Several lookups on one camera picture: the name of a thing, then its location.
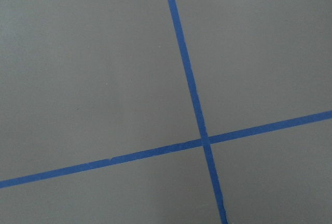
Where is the blue tape strip lengthwise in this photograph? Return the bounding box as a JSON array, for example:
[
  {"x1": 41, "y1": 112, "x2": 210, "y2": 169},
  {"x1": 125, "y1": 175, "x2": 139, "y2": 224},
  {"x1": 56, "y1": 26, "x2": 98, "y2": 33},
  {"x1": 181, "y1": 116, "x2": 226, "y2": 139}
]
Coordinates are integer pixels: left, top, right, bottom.
[{"x1": 168, "y1": 0, "x2": 228, "y2": 223}]

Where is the blue tape strip crosswise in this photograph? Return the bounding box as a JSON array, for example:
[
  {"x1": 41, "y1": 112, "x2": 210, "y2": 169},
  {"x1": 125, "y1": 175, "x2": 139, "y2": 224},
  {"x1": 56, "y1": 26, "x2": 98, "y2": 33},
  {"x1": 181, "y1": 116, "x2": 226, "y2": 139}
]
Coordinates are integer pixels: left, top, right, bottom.
[{"x1": 1, "y1": 110, "x2": 331, "y2": 188}]

